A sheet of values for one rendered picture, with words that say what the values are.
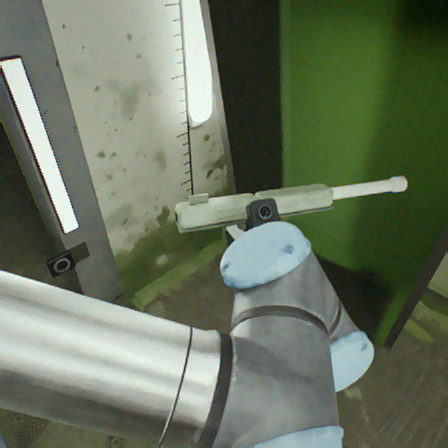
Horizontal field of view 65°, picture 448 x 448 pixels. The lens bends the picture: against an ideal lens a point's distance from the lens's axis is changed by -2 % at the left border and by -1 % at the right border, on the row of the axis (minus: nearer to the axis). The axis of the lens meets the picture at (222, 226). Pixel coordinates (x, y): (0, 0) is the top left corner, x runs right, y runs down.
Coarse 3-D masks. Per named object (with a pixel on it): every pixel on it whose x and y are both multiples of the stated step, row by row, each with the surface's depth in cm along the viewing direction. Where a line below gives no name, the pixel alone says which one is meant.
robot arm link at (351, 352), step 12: (348, 324) 40; (336, 336) 38; (348, 336) 38; (360, 336) 38; (336, 348) 37; (348, 348) 37; (360, 348) 38; (372, 348) 39; (336, 360) 37; (348, 360) 38; (360, 360) 39; (336, 372) 39; (348, 372) 40; (360, 372) 40; (336, 384) 40; (348, 384) 41
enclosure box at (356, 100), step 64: (256, 0) 84; (320, 0) 90; (384, 0) 81; (256, 64) 95; (320, 64) 102; (384, 64) 90; (256, 128) 108; (320, 128) 117; (384, 128) 102; (256, 192) 125; (384, 192) 117; (320, 256) 145; (384, 256) 138; (384, 320) 124
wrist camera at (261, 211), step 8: (256, 200) 55; (264, 200) 55; (272, 200) 55; (248, 208) 55; (256, 208) 54; (264, 208) 54; (272, 208) 55; (248, 216) 56; (256, 216) 54; (264, 216) 54; (272, 216) 55; (256, 224) 54
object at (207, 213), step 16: (400, 176) 75; (272, 192) 68; (288, 192) 68; (304, 192) 68; (320, 192) 68; (336, 192) 71; (352, 192) 71; (368, 192) 72; (176, 208) 65; (192, 208) 63; (208, 208) 64; (224, 208) 64; (240, 208) 65; (288, 208) 68; (304, 208) 69; (320, 208) 70; (192, 224) 64; (208, 224) 65; (224, 224) 66; (240, 224) 67
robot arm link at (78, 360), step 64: (0, 320) 22; (64, 320) 23; (128, 320) 25; (256, 320) 29; (320, 320) 30; (0, 384) 21; (64, 384) 21; (128, 384) 22; (192, 384) 23; (256, 384) 24; (320, 384) 25
